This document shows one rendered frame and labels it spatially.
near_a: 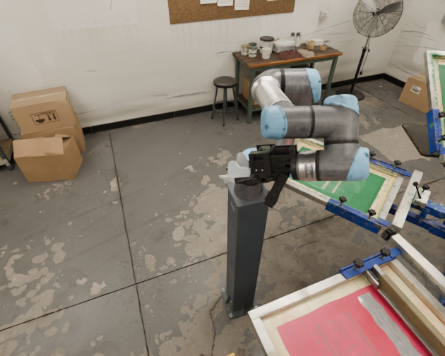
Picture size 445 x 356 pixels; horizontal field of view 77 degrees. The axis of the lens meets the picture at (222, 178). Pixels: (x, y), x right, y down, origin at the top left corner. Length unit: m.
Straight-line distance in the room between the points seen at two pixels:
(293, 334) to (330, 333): 0.15
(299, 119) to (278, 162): 0.13
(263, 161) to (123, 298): 2.04
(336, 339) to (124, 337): 1.54
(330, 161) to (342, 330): 0.89
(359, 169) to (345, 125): 0.10
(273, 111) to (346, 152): 0.18
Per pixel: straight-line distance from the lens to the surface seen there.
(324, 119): 0.66
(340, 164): 0.67
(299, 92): 1.02
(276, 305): 1.33
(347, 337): 1.40
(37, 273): 2.98
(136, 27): 4.07
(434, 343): 1.46
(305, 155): 0.69
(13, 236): 3.40
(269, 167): 0.70
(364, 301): 1.49
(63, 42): 4.09
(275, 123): 0.63
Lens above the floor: 2.19
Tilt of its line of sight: 41 degrees down
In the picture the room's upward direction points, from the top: straight up
